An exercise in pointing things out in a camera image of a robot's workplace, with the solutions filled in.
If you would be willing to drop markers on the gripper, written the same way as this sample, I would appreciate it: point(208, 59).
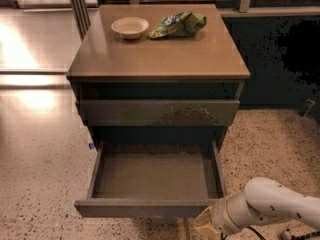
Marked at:
point(220, 218)

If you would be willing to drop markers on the drawer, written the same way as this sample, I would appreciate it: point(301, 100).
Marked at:
point(161, 182)

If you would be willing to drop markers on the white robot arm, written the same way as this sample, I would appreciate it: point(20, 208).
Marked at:
point(263, 201)

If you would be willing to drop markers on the brown wooden drawer cabinet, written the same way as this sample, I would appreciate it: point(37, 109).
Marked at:
point(169, 93)

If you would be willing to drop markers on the power strip on floor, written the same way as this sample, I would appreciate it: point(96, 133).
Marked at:
point(297, 235)

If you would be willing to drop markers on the blue tape piece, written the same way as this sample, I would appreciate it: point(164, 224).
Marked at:
point(91, 145)

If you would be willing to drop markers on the green chip bag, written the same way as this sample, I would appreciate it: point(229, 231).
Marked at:
point(184, 24)

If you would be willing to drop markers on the white ceramic bowl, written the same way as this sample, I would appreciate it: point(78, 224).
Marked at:
point(130, 28)

